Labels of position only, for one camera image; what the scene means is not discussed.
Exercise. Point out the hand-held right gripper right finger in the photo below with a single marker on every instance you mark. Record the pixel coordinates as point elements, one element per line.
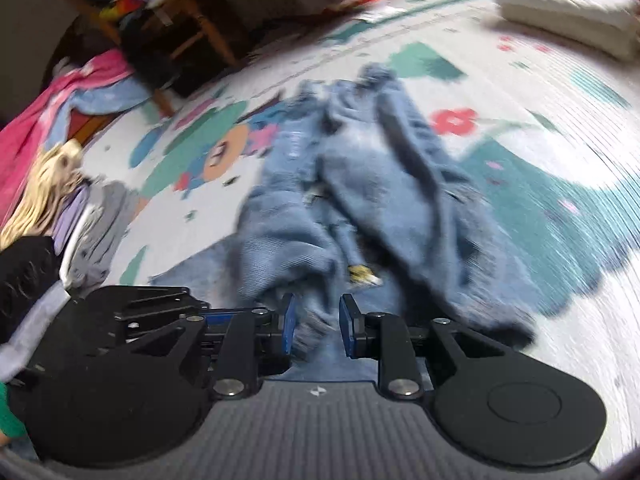
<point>346,327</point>

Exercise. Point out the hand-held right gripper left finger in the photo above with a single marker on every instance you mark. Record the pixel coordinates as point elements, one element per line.
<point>287,325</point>

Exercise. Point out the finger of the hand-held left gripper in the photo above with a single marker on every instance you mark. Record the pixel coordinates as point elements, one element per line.
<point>150,301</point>

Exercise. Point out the blue jeans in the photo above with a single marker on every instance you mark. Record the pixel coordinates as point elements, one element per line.
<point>390,200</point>

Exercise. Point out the grey cloth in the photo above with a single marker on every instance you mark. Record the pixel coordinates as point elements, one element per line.
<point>102,230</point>

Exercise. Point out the purple cloth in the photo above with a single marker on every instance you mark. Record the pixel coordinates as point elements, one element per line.
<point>72,215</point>

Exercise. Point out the lavender cloth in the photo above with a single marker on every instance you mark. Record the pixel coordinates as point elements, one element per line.
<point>35,330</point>

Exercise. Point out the black cloth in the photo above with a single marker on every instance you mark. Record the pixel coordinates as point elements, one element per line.
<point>25,280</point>

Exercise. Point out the cream cloth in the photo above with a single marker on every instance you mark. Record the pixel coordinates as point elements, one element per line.
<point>42,190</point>

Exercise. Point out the green cloth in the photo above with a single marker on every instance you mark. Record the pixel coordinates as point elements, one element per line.
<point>9,410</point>

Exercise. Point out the light blue cloth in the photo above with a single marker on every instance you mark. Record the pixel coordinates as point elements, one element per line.
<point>107,97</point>

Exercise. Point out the pink cloth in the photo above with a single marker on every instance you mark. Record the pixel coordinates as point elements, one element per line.
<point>30,130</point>

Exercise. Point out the wooden chair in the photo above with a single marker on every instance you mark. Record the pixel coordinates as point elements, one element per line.
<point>200,25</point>

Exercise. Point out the multicoloured cloth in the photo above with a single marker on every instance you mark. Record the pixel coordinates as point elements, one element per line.
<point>122,5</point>

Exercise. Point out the white folded blanket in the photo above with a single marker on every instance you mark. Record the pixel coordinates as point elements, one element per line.
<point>565,5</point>

